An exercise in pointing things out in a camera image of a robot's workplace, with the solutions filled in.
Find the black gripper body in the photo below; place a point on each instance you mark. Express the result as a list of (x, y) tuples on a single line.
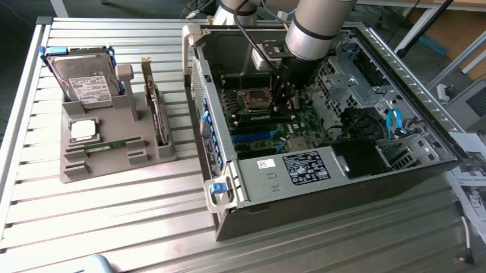
[(298, 72)]

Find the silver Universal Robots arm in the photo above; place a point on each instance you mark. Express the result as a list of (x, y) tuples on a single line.
[(316, 25)]

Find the installed RAM stick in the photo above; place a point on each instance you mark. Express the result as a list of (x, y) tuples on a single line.
[(256, 117)]

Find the green RAM stick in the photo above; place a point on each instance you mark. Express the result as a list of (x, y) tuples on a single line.
[(110, 144)]

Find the CPU socket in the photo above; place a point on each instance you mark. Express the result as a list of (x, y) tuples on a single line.
[(256, 99)]

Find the green motherboard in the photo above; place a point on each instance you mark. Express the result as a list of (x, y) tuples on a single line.
[(273, 125)]

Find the metal disk bay cage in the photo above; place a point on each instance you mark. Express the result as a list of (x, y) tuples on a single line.
[(353, 85)]

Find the blue expansion slot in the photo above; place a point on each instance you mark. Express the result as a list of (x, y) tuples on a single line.
[(254, 137)]

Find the grey power supply unit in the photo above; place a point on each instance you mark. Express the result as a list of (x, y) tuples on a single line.
[(289, 176)]

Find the black fan shroud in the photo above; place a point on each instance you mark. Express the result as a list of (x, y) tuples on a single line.
[(361, 159)]

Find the open black PC case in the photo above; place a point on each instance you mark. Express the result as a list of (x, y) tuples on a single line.
[(343, 182)]

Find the black tripod pole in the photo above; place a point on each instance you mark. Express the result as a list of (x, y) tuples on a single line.
[(425, 25)]

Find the grey parts rack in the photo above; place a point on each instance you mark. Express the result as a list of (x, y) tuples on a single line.
[(114, 159)]

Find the silver CPU chip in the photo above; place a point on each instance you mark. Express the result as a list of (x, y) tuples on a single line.
[(85, 129)]

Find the printed paper sheets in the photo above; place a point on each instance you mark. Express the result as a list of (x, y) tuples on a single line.
[(468, 173)]

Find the light blue plastic object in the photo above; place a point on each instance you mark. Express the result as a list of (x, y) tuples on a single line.
[(86, 264)]

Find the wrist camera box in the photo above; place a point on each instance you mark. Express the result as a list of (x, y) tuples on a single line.
[(266, 57)]

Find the graphics card with metal bracket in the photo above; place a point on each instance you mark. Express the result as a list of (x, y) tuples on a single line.
[(156, 102)]

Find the hard disk with blue bracket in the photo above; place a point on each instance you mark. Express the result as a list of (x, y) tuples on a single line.
[(86, 76)]

